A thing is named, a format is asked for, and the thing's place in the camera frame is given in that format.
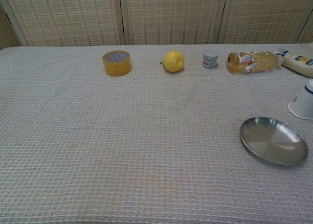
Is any round steel plate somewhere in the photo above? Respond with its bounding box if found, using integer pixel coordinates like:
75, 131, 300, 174
239, 116, 309, 167

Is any cream mayonnaise squeeze bottle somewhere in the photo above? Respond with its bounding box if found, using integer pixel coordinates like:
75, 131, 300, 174
273, 47, 313, 78

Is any white waffle tablecloth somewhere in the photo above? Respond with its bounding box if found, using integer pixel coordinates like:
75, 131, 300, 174
0, 43, 313, 224

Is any yellow plastic fruit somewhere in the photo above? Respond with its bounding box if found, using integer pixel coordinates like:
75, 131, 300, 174
160, 50, 185, 73

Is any white paper cup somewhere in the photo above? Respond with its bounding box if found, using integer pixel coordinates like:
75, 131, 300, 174
287, 79, 313, 120

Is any yellow clear tape roll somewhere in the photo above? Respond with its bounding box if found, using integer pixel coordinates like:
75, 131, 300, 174
102, 50, 133, 77

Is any yellow juice bottle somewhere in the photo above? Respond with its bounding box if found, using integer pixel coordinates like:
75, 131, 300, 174
226, 51, 284, 75

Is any small grey lidded jar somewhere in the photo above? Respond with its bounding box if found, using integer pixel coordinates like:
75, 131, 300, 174
202, 50, 220, 69

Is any woven bamboo screen panel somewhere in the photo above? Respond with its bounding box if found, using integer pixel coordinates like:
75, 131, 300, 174
0, 3, 25, 51
0, 0, 127, 47
119, 0, 229, 46
217, 0, 313, 45
297, 11, 313, 44

